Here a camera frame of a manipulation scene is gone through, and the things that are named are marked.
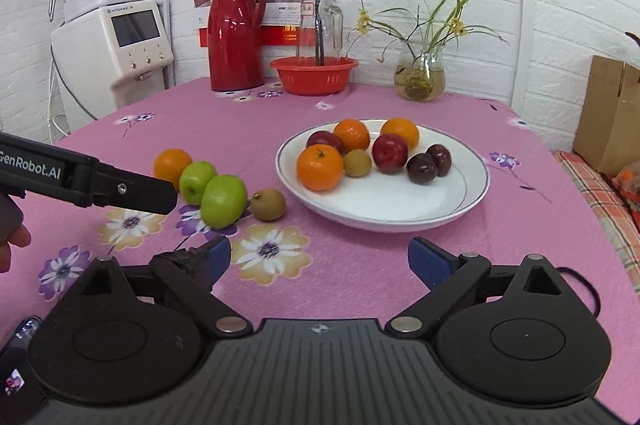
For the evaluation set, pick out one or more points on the dark plum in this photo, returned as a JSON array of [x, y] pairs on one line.
[[421, 169], [442, 159]]

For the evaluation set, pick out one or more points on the white ceramic plate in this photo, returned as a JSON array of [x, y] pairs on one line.
[[390, 202]]

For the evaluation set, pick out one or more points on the mandarin orange front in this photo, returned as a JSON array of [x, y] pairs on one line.
[[353, 134]]

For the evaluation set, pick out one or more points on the green apple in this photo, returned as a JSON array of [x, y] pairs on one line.
[[194, 179], [223, 202]]

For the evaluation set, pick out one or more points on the green apple right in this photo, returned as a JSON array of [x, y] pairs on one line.
[[223, 202]]

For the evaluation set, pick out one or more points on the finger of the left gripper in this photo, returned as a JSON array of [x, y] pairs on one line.
[[123, 189]]

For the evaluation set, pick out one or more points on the person's left hand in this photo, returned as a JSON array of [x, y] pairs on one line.
[[19, 237]]

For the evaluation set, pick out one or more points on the smartphone on table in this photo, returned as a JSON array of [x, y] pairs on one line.
[[20, 393]]

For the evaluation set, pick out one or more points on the orange at back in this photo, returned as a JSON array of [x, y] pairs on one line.
[[170, 164]]

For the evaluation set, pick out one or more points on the black straw in pitcher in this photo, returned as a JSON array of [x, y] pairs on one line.
[[318, 34]]

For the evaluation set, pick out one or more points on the brown kiwi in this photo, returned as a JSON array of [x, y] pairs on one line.
[[268, 204], [357, 163]]

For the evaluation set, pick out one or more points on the red apple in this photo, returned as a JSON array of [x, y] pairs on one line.
[[389, 153]]

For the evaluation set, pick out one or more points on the red plum small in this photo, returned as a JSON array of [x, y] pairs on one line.
[[323, 137]]

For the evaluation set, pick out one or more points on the plaid cloth bench cover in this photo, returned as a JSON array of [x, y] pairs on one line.
[[608, 205]]

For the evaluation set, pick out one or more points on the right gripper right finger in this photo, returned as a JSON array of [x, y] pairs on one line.
[[469, 294]]

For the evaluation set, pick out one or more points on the mandarin orange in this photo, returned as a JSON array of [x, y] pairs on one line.
[[320, 168], [353, 134]]

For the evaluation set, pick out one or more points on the red thermos jug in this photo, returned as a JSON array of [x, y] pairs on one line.
[[233, 44]]

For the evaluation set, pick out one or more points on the brown cardboard box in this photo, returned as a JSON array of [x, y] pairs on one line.
[[607, 137]]

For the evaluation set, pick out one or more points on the green apple left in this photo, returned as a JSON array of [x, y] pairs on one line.
[[194, 179]]

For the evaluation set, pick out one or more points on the clear glass pitcher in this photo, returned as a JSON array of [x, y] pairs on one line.
[[332, 19]]

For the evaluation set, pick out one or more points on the red plastic basket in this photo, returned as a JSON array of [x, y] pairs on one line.
[[302, 77]]

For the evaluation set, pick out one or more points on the white water dispenser machine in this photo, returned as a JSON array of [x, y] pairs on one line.
[[112, 57]]

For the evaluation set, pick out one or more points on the orange plastic bag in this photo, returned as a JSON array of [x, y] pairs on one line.
[[627, 183]]

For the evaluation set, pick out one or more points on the glass vase with flowers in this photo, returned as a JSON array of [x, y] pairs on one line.
[[421, 33]]

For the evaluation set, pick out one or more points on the pink floral tablecloth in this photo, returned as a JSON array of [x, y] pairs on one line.
[[532, 207]]

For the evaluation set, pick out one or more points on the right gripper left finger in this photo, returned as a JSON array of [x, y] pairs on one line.
[[173, 292]]

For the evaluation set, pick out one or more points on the large orange front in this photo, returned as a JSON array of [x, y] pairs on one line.
[[403, 128]]

